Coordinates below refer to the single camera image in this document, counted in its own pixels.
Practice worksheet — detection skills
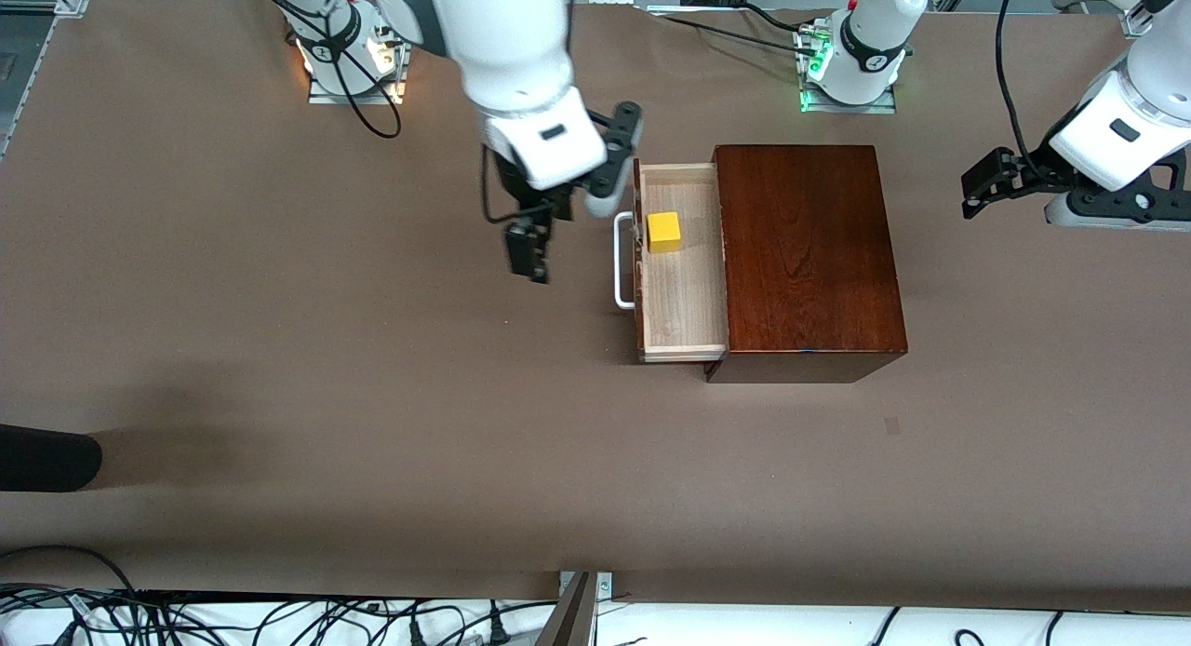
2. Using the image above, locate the wooden drawer with white handle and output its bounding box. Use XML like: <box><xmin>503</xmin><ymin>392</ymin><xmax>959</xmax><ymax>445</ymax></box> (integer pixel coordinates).
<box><xmin>614</xmin><ymin>162</ymin><xmax>729</xmax><ymax>364</ymax></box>

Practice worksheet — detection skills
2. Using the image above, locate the dark wooden drawer cabinet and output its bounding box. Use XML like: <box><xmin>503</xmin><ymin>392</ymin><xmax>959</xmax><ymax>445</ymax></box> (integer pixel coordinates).
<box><xmin>704</xmin><ymin>144</ymin><xmax>909</xmax><ymax>384</ymax></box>

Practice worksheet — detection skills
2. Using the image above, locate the brown paper table cover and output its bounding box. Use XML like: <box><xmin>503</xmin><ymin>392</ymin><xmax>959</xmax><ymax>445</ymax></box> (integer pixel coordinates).
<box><xmin>0</xmin><ymin>0</ymin><xmax>1191</xmax><ymax>614</ymax></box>

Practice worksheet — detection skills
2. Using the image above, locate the black cylindrical object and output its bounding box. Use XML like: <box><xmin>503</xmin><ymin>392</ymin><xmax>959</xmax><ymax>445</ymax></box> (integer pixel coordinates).
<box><xmin>0</xmin><ymin>424</ymin><xmax>103</xmax><ymax>493</ymax></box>

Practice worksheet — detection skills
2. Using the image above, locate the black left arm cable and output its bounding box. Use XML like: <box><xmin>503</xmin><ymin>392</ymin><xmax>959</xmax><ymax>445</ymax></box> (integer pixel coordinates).
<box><xmin>996</xmin><ymin>0</ymin><xmax>1057</xmax><ymax>177</ymax></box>

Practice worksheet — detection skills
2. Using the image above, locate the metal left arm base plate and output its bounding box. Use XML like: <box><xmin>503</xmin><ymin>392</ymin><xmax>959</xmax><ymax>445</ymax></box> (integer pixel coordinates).
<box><xmin>796</xmin><ymin>18</ymin><xmax>899</xmax><ymax>114</ymax></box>

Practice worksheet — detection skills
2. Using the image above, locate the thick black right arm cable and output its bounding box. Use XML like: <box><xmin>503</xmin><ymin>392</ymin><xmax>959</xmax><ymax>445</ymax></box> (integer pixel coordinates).
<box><xmin>244</xmin><ymin>0</ymin><xmax>404</xmax><ymax>141</ymax></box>

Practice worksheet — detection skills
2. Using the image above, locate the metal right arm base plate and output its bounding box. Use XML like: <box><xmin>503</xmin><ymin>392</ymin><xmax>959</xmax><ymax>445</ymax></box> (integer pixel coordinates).
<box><xmin>307</xmin><ymin>13</ymin><xmax>410</xmax><ymax>105</ymax></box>

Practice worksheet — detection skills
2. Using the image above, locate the black cable to arm base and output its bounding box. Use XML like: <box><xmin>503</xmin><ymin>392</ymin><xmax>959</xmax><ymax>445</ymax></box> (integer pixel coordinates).
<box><xmin>651</xmin><ymin>4</ymin><xmax>822</xmax><ymax>59</ymax></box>

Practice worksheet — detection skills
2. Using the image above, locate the grey metal bracket bar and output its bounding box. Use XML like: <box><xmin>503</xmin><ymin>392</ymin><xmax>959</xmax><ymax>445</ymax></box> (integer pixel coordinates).
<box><xmin>535</xmin><ymin>570</ymin><xmax>615</xmax><ymax>646</ymax></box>

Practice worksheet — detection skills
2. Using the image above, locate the tangled black cable bundle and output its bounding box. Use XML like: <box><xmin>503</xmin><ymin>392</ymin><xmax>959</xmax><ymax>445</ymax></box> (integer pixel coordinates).
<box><xmin>0</xmin><ymin>585</ymin><xmax>559</xmax><ymax>646</ymax></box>

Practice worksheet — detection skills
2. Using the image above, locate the black cable loop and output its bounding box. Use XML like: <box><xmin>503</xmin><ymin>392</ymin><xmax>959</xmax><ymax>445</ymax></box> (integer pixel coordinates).
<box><xmin>0</xmin><ymin>545</ymin><xmax>141</xmax><ymax>599</ymax></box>

